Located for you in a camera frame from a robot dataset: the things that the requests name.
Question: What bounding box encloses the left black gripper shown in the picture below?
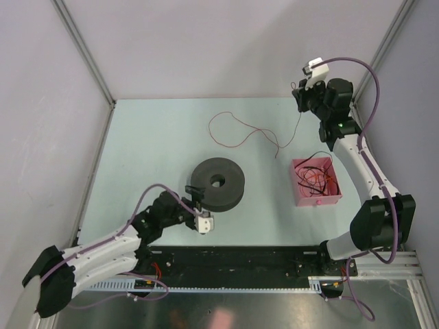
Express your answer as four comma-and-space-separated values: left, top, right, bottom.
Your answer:
161, 186, 206, 228

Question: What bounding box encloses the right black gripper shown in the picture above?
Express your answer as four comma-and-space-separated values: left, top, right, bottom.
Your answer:
293, 76, 331, 121

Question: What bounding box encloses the black cable spool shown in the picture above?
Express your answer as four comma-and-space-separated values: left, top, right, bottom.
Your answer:
190, 157, 245, 212

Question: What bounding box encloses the pink plastic box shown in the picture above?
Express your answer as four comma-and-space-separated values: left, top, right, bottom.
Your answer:
289, 156, 343, 207

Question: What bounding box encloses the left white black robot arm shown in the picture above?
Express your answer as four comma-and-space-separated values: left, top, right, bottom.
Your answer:
22, 186, 204, 318

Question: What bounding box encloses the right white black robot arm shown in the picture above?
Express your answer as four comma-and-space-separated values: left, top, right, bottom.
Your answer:
292, 78, 416, 275

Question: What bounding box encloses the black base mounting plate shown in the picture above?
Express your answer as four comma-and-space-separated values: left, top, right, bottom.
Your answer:
132, 246, 358, 291

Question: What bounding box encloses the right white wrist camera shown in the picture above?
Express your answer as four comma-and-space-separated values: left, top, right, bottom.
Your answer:
302, 58, 329, 90

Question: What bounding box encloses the black wire in box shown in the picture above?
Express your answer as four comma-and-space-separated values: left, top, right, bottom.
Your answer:
296, 151, 340, 199

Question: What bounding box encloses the orange wire in box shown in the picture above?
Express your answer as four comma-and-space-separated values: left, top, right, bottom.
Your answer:
297, 167, 330, 193

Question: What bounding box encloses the right aluminium frame post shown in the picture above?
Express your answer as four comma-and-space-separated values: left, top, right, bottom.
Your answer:
354, 0, 418, 102

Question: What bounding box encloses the aluminium frame post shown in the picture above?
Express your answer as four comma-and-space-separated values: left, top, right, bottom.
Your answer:
354, 0, 418, 102
51, 0, 116, 106

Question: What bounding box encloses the grey slotted cable duct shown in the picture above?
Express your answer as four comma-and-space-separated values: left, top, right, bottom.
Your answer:
86, 277, 322, 293

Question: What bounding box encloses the left aluminium frame post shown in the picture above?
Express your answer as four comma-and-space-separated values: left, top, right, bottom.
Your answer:
51, 0, 116, 106

